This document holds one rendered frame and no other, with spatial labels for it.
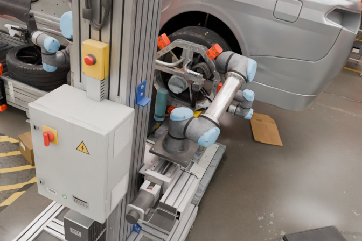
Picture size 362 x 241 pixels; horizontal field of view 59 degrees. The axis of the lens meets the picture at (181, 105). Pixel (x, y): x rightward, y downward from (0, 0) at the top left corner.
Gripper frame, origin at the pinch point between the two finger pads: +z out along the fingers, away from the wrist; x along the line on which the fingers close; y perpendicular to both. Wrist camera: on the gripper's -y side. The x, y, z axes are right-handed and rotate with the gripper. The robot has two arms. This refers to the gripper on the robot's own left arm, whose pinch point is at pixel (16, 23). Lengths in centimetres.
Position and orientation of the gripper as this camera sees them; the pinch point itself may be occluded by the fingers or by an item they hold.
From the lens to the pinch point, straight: 211.4
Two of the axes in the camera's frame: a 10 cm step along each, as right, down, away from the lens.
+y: -2.1, 8.9, 4.1
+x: 5.7, -2.3, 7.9
